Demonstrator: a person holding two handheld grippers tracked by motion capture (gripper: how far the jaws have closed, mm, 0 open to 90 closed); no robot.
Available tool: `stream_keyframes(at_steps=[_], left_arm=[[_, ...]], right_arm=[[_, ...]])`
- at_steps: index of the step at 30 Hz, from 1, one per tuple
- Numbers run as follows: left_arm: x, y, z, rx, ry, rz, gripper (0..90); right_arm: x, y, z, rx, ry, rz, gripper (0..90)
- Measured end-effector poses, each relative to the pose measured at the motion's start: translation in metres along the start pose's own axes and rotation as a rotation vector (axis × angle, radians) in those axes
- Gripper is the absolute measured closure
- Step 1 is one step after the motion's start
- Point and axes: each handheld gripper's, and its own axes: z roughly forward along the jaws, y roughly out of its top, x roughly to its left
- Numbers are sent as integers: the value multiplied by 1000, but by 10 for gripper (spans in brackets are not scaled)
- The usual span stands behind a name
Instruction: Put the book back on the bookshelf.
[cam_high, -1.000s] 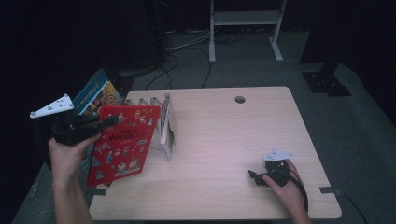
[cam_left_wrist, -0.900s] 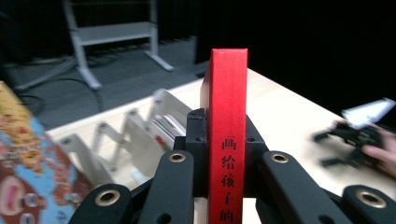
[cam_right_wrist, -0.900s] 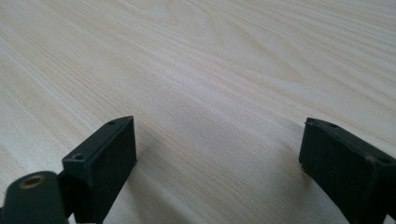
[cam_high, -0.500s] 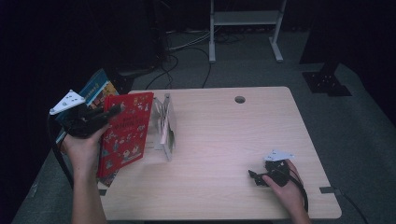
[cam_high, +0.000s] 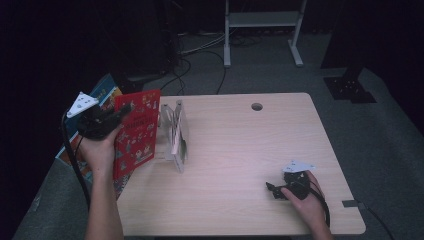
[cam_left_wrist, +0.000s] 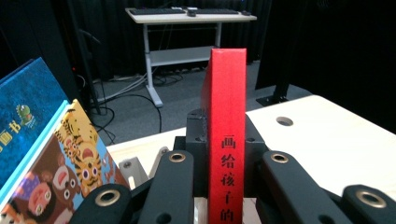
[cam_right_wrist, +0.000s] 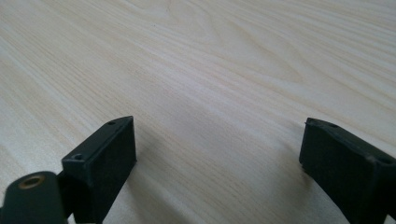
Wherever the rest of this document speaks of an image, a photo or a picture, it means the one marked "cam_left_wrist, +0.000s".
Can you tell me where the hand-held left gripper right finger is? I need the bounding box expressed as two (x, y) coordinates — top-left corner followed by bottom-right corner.
(244, 114), (269, 199)

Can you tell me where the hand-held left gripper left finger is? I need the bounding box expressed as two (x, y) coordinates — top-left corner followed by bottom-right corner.
(173, 107), (209, 198)

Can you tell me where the red picture book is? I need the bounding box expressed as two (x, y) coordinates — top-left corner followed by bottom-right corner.
(200, 47), (248, 224)

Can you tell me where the light blue cartoon animals book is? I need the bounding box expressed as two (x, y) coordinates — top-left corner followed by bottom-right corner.
(0, 99), (131, 224)

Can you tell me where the dark blue picture book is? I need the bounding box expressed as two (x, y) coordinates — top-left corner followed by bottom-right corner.
(0, 56), (71, 190)

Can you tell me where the white metal desk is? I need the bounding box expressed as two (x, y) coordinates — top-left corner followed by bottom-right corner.
(125, 7), (258, 108)

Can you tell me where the black curtain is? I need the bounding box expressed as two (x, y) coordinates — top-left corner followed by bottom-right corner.
(0, 0), (396, 135)

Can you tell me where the black stand pole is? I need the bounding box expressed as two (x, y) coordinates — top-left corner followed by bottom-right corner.
(66, 0), (102, 116)

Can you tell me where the black keyboard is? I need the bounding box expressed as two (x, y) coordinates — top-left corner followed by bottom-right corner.
(129, 7), (187, 16)
(194, 7), (240, 15)

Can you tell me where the black stand with base plate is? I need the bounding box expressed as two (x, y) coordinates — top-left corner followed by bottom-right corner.
(255, 62), (300, 107)

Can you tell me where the black floor cable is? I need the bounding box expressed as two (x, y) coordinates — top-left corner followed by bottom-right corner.
(102, 92), (163, 134)
(90, 105), (117, 146)

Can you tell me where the grey floor cable bundle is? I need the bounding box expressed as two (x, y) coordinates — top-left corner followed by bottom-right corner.
(97, 73), (150, 104)

